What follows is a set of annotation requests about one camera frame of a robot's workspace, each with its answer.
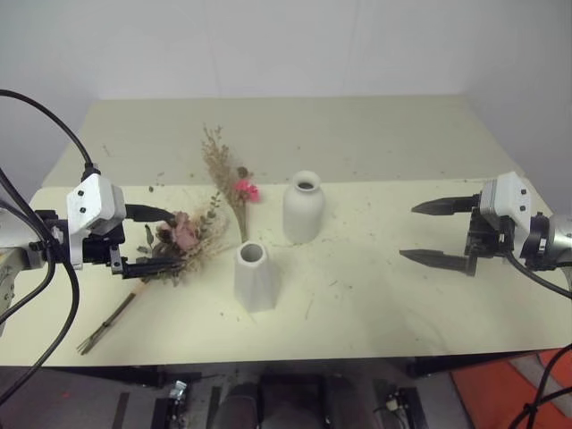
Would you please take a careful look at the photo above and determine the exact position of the black table frame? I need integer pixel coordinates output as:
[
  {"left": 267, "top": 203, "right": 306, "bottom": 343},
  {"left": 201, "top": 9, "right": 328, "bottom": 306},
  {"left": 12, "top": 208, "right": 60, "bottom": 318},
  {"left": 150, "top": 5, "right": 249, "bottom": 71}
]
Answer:
[{"left": 123, "top": 352, "right": 542, "bottom": 389}]

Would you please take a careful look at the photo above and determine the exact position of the dried bouquet with pink flower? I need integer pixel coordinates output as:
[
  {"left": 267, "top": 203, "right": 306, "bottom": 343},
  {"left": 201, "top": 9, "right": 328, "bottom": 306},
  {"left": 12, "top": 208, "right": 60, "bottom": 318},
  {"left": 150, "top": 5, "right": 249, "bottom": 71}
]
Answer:
[{"left": 200, "top": 123, "right": 262, "bottom": 243}]

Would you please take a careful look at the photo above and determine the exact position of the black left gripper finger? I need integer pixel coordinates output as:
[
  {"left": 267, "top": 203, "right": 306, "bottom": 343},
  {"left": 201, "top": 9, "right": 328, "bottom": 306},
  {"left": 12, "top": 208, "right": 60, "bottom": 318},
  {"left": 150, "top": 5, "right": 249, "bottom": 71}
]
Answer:
[
  {"left": 119, "top": 256, "right": 185, "bottom": 281},
  {"left": 124, "top": 204, "right": 177, "bottom": 223}
]

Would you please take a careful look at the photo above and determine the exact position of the orange floor mat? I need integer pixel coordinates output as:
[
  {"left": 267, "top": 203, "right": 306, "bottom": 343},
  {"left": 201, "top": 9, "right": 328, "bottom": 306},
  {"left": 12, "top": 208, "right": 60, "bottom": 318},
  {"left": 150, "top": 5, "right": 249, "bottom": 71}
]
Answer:
[{"left": 450, "top": 348, "right": 572, "bottom": 429}]

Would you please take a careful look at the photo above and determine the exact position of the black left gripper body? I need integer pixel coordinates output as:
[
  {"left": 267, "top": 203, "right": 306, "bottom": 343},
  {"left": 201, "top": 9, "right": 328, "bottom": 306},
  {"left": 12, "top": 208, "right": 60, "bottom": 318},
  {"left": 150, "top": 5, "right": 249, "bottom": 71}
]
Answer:
[{"left": 81, "top": 220, "right": 128, "bottom": 276}]

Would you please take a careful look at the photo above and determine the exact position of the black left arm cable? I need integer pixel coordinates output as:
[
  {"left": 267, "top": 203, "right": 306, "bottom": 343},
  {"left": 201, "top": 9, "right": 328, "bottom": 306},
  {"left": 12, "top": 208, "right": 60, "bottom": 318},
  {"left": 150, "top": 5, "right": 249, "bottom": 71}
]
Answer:
[{"left": 0, "top": 88, "right": 102, "bottom": 416}]

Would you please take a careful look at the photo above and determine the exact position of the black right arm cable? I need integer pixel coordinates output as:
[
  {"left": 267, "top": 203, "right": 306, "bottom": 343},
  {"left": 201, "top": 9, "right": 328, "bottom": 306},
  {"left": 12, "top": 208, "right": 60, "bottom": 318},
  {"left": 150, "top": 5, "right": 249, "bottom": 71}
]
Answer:
[{"left": 503, "top": 248, "right": 572, "bottom": 429}]

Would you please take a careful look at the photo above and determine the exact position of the white round bottle vase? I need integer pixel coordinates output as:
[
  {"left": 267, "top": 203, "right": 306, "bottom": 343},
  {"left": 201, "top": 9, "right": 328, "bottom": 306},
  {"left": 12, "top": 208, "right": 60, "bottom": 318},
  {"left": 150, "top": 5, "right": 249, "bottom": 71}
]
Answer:
[{"left": 282, "top": 170, "right": 326, "bottom": 246}]

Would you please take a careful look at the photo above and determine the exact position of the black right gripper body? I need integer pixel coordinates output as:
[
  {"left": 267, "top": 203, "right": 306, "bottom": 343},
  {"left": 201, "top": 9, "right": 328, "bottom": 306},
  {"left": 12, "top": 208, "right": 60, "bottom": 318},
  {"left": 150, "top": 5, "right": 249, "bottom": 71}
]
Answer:
[{"left": 463, "top": 206, "right": 516, "bottom": 260}]

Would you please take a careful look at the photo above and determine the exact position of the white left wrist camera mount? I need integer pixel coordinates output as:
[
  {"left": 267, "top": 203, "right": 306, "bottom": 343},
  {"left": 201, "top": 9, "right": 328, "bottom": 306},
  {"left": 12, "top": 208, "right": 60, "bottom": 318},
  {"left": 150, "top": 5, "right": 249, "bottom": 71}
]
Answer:
[{"left": 66, "top": 173, "right": 127, "bottom": 271}]

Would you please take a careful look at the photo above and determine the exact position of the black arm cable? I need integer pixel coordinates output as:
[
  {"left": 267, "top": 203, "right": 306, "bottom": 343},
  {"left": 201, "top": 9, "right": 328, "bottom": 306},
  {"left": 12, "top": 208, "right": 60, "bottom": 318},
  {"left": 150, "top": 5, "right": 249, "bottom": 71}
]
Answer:
[
  {"left": 0, "top": 88, "right": 102, "bottom": 416},
  {"left": 503, "top": 248, "right": 572, "bottom": 429}
]

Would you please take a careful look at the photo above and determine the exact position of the dried bouquet with pale rose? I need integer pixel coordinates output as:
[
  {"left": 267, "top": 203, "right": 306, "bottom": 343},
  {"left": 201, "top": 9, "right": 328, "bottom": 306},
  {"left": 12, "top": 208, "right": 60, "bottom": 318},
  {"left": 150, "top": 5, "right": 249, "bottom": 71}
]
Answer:
[{"left": 76, "top": 190, "right": 234, "bottom": 357}]

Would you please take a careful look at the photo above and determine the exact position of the white faceted tapered vase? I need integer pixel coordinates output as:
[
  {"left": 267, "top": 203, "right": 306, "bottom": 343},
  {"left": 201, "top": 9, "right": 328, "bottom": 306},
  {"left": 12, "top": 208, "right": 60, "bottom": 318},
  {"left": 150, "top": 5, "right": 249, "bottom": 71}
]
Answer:
[{"left": 233, "top": 240, "right": 280, "bottom": 315}]

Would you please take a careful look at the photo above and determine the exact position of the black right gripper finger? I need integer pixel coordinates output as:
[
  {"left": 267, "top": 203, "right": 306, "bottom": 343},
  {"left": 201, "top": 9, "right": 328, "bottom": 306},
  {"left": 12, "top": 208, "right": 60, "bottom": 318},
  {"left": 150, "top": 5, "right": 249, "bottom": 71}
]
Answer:
[
  {"left": 398, "top": 248, "right": 478, "bottom": 278},
  {"left": 411, "top": 194, "right": 483, "bottom": 218}
]

